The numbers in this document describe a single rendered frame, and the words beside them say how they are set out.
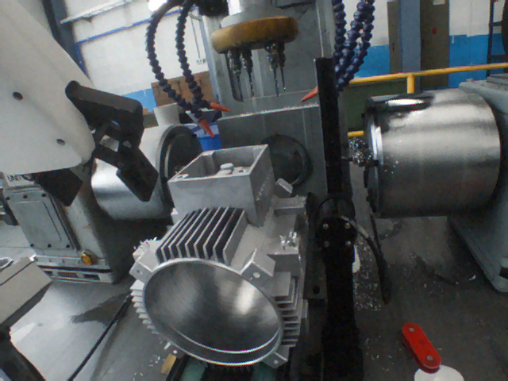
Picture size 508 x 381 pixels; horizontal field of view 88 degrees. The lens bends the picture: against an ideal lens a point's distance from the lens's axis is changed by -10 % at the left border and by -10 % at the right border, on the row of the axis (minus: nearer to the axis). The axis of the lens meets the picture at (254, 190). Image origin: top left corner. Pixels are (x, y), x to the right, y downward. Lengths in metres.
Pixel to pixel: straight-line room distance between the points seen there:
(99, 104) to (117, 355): 0.54
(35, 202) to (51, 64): 0.68
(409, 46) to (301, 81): 4.82
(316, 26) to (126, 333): 0.85
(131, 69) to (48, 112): 6.83
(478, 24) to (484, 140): 5.77
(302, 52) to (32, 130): 0.71
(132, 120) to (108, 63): 7.17
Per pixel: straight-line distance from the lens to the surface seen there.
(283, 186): 0.42
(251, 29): 0.57
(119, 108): 0.19
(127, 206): 0.70
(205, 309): 0.43
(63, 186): 0.31
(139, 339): 0.67
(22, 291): 0.45
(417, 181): 0.54
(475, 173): 0.56
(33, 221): 0.91
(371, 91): 4.76
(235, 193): 0.32
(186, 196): 0.35
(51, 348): 0.78
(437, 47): 6.03
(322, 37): 0.82
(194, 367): 0.43
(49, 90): 0.20
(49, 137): 0.21
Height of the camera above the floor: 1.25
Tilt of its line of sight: 22 degrees down
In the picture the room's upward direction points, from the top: 11 degrees counter-clockwise
